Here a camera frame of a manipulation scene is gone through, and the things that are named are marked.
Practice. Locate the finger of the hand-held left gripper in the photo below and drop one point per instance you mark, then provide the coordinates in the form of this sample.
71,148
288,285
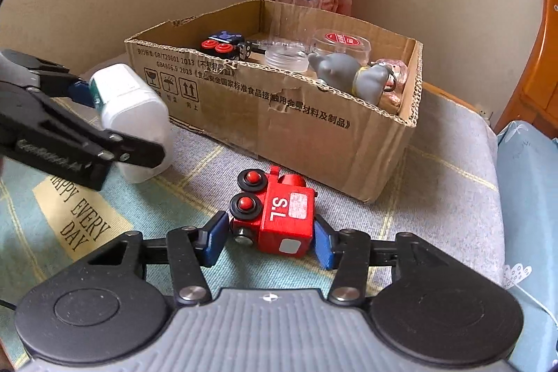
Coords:
65,136
80,92

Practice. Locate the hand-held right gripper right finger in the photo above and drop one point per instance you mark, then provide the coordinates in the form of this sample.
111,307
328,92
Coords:
325,246

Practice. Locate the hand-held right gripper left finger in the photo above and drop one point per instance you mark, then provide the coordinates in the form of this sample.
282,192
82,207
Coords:
216,242

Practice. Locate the red toy train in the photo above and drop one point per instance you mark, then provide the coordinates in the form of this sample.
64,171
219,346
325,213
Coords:
283,232

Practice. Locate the white bottle with green label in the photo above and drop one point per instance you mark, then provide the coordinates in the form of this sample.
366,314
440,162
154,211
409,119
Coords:
130,110

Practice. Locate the cardboard box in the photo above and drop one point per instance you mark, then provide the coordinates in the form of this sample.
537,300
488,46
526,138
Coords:
283,128

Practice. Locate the blue toy car red wheels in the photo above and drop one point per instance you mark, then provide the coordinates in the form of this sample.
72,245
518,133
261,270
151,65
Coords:
220,45

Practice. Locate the grey dog toy figurine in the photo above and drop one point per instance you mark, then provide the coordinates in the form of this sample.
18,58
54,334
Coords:
340,73

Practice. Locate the checkered towel blanket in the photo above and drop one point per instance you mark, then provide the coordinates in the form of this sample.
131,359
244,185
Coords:
436,189

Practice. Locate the black toy block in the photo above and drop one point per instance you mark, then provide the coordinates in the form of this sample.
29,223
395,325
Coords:
253,49

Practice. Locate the short clear plastic jar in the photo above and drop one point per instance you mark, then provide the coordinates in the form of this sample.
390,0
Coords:
285,57

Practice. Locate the clear jar with red lid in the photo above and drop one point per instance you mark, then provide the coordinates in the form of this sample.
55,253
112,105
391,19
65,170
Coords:
344,43

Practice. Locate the blue floral bed sheet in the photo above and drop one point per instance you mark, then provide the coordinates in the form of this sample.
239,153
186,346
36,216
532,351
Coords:
532,202

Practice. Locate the tall clear plastic cup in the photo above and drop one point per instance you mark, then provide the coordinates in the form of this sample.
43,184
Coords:
296,19

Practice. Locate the wooden bed headboard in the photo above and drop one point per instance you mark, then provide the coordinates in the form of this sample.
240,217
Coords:
540,71

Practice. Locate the white wall socket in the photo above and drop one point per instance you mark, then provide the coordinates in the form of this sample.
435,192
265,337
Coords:
483,111

